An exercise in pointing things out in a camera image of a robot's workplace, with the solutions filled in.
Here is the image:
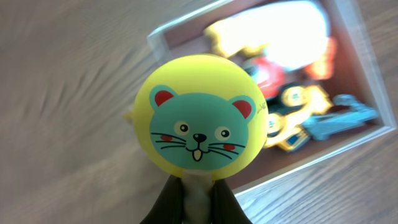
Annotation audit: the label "red ball toy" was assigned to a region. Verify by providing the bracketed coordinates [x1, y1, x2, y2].
[242, 57, 285, 100]

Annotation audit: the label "white plush duck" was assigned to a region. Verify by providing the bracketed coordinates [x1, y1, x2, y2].
[203, 1, 337, 80]

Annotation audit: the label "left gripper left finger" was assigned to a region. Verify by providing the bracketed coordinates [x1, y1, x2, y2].
[140, 175, 183, 224]

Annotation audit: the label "white box pink interior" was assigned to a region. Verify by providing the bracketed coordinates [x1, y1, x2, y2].
[147, 0, 397, 196]

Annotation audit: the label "yellow cat rattle drum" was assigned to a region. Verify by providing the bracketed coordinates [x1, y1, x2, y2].
[125, 54, 268, 223]

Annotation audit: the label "yellow toy crane truck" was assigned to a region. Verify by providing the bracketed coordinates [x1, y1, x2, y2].
[264, 83, 378, 152]

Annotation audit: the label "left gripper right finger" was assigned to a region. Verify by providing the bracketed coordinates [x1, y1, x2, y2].
[211, 179, 252, 224]

